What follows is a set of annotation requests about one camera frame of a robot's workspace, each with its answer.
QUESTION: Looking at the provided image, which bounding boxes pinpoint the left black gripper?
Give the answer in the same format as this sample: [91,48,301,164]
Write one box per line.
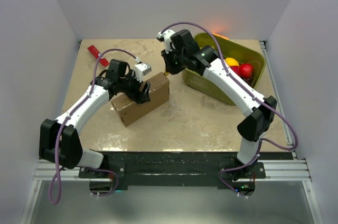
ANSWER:
[118,69,150,104]

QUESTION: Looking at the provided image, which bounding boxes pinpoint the brown cardboard express box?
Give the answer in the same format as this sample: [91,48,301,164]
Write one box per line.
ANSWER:
[111,72,170,127]

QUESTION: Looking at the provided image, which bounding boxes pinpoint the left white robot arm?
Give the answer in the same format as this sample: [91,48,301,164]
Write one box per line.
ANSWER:
[39,59,152,178]

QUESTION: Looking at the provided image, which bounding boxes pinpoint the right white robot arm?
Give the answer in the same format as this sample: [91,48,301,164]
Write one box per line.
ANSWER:
[157,30,277,178]

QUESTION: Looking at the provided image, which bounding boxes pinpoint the olive green plastic bin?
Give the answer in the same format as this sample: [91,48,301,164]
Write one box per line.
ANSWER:
[182,32,266,106]

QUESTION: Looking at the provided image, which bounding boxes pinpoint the yellow lemon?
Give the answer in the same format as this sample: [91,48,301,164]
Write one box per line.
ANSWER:
[225,57,239,67]

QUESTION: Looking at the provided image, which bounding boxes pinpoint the pink dragon fruit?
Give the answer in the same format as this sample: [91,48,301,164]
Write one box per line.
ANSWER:
[230,66,240,76]

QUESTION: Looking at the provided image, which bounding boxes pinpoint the red apple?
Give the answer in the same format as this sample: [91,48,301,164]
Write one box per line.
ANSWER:
[239,63,254,79]

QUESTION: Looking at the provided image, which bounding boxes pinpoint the small dark red grapes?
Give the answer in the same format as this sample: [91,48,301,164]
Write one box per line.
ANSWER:
[243,78,254,87]

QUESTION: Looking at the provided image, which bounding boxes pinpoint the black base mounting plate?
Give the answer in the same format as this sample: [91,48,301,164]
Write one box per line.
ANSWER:
[79,152,294,192]

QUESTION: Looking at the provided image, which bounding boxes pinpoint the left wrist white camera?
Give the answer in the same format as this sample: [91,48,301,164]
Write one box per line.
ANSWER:
[133,63,152,82]

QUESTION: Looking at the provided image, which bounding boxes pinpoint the wrist white camera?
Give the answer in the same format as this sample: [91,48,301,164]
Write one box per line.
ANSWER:
[157,29,175,53]
[133,63,152,82]

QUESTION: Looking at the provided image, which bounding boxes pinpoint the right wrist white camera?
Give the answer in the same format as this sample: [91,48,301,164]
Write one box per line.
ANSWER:
[157,29,175,53]

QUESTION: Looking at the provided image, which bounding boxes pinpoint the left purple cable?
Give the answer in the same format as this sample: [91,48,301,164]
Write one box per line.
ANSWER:
[49,49,142,205]

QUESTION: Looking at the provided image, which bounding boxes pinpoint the purple cable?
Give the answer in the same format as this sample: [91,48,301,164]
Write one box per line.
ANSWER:
[162,22,299,198]
[49,49,142,205]

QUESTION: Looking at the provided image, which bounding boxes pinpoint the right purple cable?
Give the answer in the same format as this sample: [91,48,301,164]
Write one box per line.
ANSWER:
[162,22,299,198]

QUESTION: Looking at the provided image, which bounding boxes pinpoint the aluminium rail frame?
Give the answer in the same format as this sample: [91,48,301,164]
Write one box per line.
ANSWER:
[34,40,312,182]

